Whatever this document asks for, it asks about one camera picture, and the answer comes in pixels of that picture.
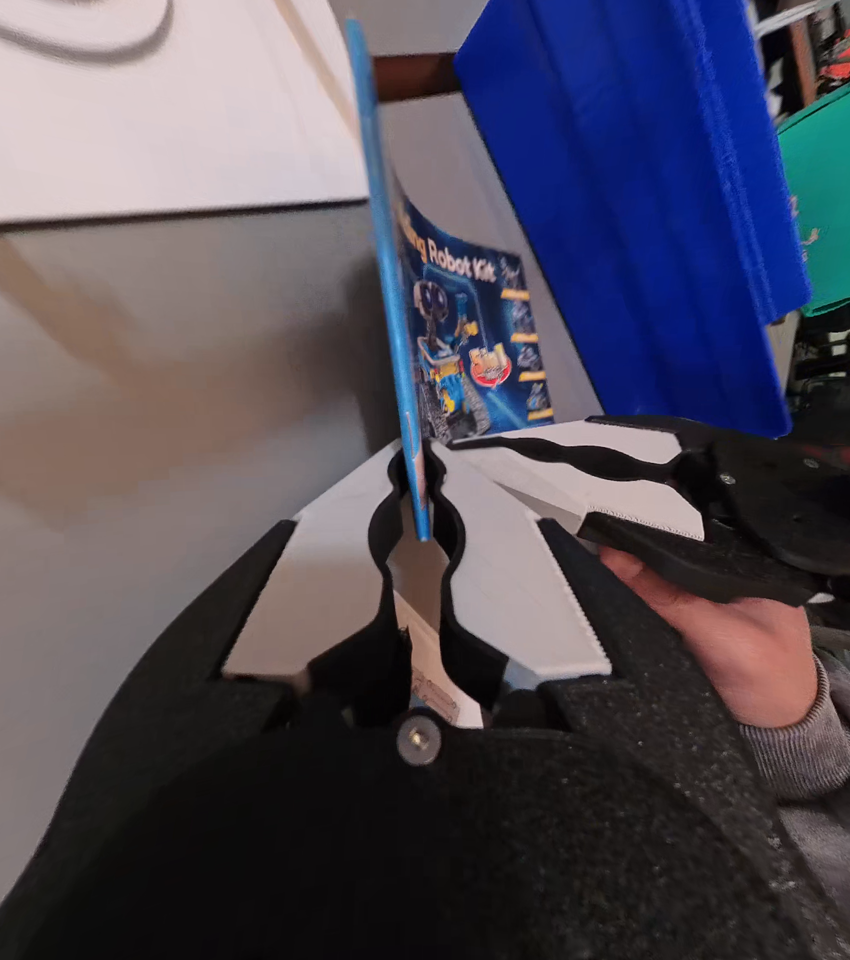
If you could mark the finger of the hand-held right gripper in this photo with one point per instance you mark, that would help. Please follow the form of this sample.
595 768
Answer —
619 499
619 442

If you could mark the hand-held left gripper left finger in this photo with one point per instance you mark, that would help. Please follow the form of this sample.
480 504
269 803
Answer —
312 592

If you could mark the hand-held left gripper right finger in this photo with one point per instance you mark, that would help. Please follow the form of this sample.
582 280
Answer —
515 600

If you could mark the blue cover booklet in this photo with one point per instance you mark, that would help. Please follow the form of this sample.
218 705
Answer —
455 315

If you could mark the grey desk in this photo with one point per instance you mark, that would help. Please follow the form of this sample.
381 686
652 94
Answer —
132 375

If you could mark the white desk stand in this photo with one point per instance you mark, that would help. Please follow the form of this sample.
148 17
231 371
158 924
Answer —
170 135

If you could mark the person's right hand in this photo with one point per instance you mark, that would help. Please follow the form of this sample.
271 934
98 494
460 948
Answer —
739 652

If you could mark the blue plastic bin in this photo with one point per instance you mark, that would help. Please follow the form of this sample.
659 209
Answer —
619 187

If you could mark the teal plastic bin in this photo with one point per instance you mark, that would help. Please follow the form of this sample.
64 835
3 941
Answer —
844 187

